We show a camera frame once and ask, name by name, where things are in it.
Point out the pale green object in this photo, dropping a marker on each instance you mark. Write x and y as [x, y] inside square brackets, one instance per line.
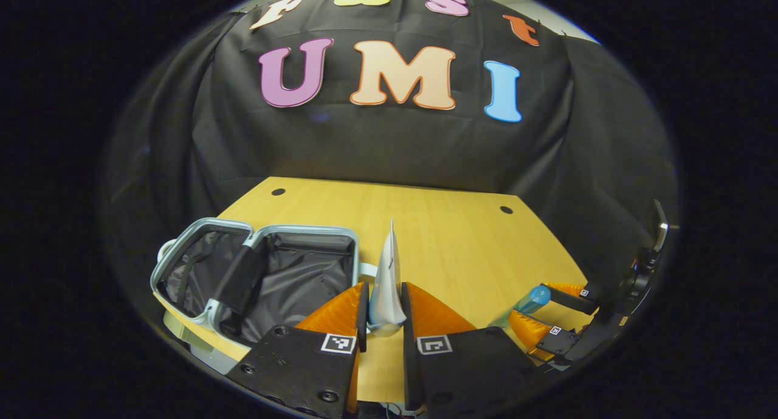
[179, 329]

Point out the light blue suitcase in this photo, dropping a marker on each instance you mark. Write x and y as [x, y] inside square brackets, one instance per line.
[292, 273]

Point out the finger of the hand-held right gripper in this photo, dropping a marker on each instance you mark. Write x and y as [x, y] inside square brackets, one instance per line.
[574, 296]
[547, 337]

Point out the black backdrop cloth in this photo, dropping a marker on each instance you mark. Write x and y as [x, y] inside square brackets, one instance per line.
[395, 145]

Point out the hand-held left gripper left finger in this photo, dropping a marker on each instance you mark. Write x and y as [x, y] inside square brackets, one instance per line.
[363, 322]

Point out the white skin care sachet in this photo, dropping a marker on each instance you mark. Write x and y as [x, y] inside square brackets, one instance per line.
[388, 285]

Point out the blue skin care tube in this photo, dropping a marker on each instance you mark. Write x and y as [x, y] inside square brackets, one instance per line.
[535, 297]

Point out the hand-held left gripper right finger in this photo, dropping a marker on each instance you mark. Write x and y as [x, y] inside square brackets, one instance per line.
[408, 346]

